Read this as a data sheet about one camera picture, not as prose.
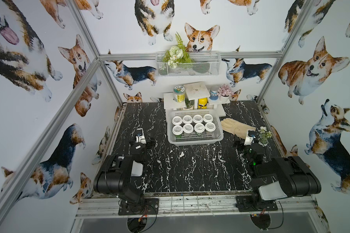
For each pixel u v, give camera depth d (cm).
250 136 78
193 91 98
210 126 97
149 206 73
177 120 101
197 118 103
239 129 104
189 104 110
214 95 98
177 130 96
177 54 78
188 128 95
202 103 109
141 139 78
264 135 92
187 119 103
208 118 102
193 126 98
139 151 71
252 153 72
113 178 45
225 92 93
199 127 97
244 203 74
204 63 93
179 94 96
